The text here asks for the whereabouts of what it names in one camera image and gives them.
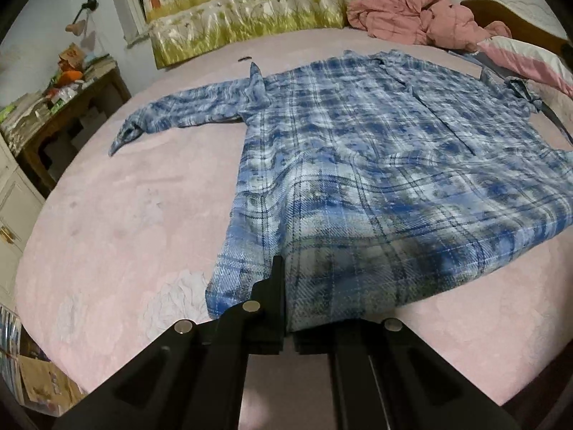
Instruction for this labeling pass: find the clutter pile on nightstand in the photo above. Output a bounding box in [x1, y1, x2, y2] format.
[0, 42, 118, 153]

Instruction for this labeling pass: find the wooden nightstand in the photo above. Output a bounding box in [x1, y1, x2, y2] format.
[2, 60, 133, 198]

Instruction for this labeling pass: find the white and wooden bed frame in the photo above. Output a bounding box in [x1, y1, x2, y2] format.
[459, 0, 571, 54]

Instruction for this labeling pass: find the desk lamp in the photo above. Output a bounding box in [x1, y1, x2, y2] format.
[65, 0, 100, 37]

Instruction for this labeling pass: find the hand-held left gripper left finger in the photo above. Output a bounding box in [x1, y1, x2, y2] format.
[53, 255, 286, 430]

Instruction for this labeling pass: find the white cabinet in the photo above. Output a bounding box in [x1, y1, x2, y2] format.
[0, 137, 46, 296]

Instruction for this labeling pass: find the pink quilted jacket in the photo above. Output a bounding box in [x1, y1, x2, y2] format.
[347, 0, 512, 52]

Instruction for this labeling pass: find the blue plaid shirt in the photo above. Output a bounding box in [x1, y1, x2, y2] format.
[109, 49, 573, 335]

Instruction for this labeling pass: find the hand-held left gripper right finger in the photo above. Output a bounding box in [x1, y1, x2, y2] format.
[293, 317, 523, 430]

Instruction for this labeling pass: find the pink striped pillow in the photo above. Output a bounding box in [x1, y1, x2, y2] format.
[477, 35, 573, 98]

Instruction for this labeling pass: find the cardboard box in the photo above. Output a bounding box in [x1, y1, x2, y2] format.
[0, 305, 87, 417]

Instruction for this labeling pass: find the floral green white quilt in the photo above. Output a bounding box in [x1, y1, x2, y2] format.
[139, 0, 408, 70]

